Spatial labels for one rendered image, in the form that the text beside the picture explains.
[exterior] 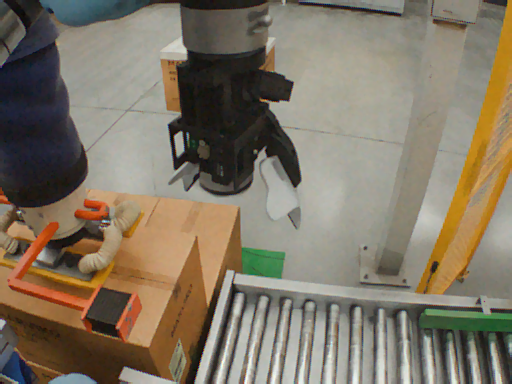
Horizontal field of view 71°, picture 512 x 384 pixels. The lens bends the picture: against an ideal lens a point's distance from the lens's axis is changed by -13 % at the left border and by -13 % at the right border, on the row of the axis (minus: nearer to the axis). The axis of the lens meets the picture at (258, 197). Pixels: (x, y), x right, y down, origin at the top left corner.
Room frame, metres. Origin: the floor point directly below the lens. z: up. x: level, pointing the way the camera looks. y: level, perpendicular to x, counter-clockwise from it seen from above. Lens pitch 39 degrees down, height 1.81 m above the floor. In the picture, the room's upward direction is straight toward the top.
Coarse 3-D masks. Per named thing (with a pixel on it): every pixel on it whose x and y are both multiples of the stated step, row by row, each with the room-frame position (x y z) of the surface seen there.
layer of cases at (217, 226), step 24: (96, 192) 1.58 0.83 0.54; (144, 216) 1.40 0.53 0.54; (168, 216) 1.40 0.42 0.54; (192, 216) 1.40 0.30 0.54; (216, 216) 1.40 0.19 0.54; (216, 240) 1.25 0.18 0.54; (240, 240) 1.46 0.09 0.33; (216, 264) 1.11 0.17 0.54; (240, 264) 1.44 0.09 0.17; (216, 288) 1.02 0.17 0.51; (192, 360) 0.68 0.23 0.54
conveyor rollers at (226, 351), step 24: (240, 312) 0.88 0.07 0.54; (264, 312) 0.88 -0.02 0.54; (288, 312) 0.87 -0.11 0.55; (312, 312) 0.87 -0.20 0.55; (336, 312) 0.87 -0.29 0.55; (360, 312) 0.86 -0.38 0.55; (384, 312) 0.86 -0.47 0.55; (288, 336) 0.78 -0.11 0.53; (312, 336) 0.77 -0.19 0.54; (336, 336) 0.76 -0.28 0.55; (360, 336) 0.76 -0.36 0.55; (384, 336) 0.75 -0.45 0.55; (408, 336) 0.75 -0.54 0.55; (432, 336) 0.74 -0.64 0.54; (504, 336) 0.71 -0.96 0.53; (336, 360) 0.67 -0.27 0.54; (360, 360) 0.66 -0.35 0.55; (384, 360) 0.65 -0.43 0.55; (408, 360) 0.64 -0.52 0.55; (432, 360) 0.63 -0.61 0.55; (456, 360) 0.62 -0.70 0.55
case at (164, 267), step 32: (128, 256) 0.79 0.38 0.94; (160, 256) 0.79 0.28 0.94; (192, 256) 0.82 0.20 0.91; (0, 288) 0.63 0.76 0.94; (64, 288) 0.65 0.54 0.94; (128, 288) 0.67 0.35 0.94; (160, 288) 0.67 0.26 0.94; (192, 288) 0.78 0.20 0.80; (32, 320) 0.56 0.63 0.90; (64, 320) 0.55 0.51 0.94; (160, 320) 0.57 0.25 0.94; (192, 320) 0.74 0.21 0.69; (32, 352) 0.59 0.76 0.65; (64, 352) 0.55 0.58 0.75; (96, 352) 0.53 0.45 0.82; (128, 352) 0.50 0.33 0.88; (160, 352) 0.53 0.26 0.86; (192, 352) 0.69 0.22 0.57
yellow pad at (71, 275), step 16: (16, 240) 0.71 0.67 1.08; (32, 240) 0.71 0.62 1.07; (0, 256) 0.65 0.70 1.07; (16, 256) 0.65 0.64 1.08; (64, 256) 0.63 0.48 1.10; (80, 256) 0.66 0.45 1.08; (32, 272) 0.60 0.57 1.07; (48, 272) 0.60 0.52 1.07; (64, 272) 0.60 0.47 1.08; (80, 272) 0.60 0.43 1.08; (96, 272) 0.61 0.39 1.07; (96, 288) 0.56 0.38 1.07
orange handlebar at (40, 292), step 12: (12, 204) 0.74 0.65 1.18; (84, 204) 0.73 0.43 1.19; (96, 204) 0.73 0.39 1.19; (84, 216) 0.69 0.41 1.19; (96, 216) 0.68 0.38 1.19; (48, 228) 0.64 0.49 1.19; (36, 240) 0.60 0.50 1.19; (48, 240) 0.61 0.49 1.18; (36, 252) 0.57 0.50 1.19; (24, 264) 0.52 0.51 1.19; (12, 276) 0.49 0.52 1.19; (12, 288) 0.46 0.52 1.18; (24, 288) 0.46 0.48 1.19; (36, 288) 0.46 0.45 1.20; (48, 288) 0.46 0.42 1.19; (48, 300) 0.44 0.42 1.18; (60, 300) 0.44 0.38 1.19; (72, 300) 0.44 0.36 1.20; (84, 300) 0.44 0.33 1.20
